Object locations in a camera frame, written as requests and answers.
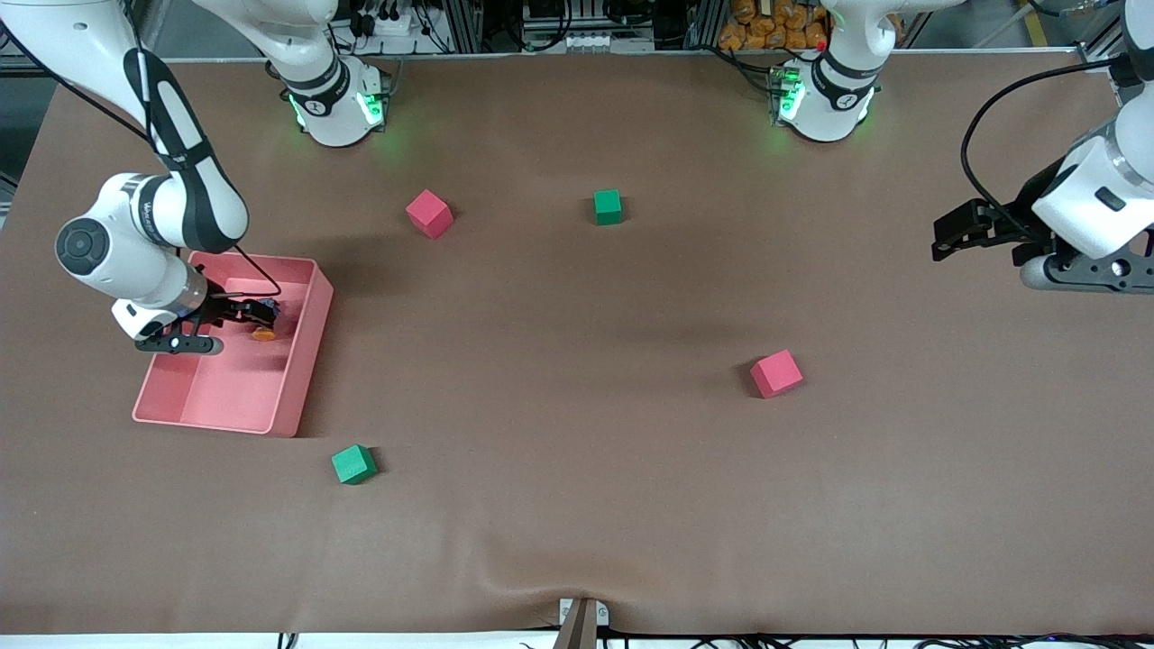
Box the brown table mat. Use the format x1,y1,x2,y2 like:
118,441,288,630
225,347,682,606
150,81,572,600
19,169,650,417
0,50,1154,636

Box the pink plastic bin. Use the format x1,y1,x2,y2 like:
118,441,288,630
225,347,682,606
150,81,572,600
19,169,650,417
132,250,334,439

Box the pink foam cube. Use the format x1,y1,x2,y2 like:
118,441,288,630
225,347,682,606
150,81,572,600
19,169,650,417
405,189,454,241
750,350,804,399

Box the aluminium frame post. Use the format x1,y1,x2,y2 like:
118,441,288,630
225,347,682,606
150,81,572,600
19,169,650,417
687,0,722,50
446,0,483,53

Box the metal edge clamp bracket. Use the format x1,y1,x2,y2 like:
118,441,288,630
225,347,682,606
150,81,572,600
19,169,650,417
558,598,610,649

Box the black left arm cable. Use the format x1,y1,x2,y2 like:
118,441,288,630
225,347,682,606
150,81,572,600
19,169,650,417
961,56,1128,237

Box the white terminal strip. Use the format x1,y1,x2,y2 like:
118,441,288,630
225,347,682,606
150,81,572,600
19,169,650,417
523,32,655,53

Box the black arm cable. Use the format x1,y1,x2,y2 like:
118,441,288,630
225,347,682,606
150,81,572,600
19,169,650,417
961,56,1128,237
0,18,282,303

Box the white power strip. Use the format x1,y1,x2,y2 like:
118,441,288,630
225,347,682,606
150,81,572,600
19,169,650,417
356,5,425,39

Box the orange packaged items pile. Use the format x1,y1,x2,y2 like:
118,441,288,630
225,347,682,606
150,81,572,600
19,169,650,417
719,0,830,52

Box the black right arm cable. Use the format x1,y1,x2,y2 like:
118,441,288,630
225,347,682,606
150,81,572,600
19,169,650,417
0,18,282,303

